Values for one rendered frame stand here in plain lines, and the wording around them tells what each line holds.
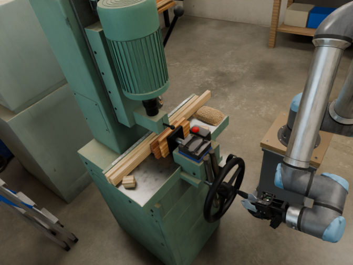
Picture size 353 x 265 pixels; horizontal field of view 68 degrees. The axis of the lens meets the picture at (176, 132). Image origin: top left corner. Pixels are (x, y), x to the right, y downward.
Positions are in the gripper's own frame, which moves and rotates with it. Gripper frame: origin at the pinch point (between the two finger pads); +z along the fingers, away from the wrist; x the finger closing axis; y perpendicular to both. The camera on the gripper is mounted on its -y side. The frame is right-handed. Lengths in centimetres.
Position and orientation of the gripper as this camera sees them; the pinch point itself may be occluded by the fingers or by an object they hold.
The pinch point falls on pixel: (244, 202)
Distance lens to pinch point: 120.3
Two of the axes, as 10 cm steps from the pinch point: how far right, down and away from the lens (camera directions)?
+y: -3.8, -8.0, -4.6
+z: -6.8, -0.9, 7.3
